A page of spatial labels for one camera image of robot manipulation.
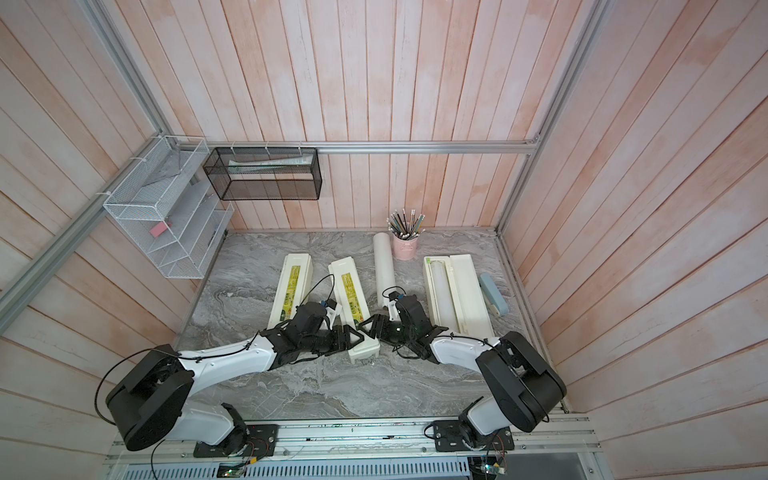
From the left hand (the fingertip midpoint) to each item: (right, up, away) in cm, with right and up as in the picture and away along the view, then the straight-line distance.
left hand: (356, 347), depth 83 cm
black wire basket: (-35, +57, +24) cm, 71 cm away
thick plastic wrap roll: (+8, +23, +21) cm, 32 cm away
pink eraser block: (-56, +34, -1) cm, 65 cm away
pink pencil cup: (+16, +29, +24) cm, 41 cm away
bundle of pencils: (+15, +36, +24) cm, 46 cm away
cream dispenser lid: (-2, +11, +5) cm, 12 cm away
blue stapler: (+44, +11, +12) cm, 47 cm away
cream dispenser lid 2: (+36, +11, +8) cm, 38 cm away
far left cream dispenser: (-20, +18, +12) cm, 30 cm away
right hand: (+2, +4, +3) cm, 6 cm away
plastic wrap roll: (+28, +9, +7) cm, 30 cm away
